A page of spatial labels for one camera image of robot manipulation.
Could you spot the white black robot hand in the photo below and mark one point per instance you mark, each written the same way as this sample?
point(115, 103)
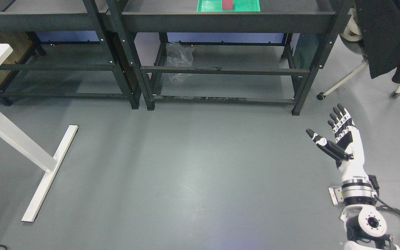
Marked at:
point(347, 150)

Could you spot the pink foam block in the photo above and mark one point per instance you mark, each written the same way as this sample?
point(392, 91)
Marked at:
point(227, 4)

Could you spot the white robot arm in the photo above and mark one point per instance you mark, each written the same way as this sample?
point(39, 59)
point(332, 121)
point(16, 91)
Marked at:
point(365, 226)

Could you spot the green plastic tray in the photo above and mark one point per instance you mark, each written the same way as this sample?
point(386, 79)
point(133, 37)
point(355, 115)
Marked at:
point(239, 5)

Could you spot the black metal left shelf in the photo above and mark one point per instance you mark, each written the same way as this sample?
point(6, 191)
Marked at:
point(63, 49)

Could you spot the chair with black jacket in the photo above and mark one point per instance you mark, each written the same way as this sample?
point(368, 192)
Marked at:
point(373, 31)

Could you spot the clear plastic bag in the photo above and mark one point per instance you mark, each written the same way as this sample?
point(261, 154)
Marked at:
point(179, 56)

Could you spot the white standing desk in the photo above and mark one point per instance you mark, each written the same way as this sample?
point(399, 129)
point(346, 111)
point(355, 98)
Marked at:
point(14, 136)

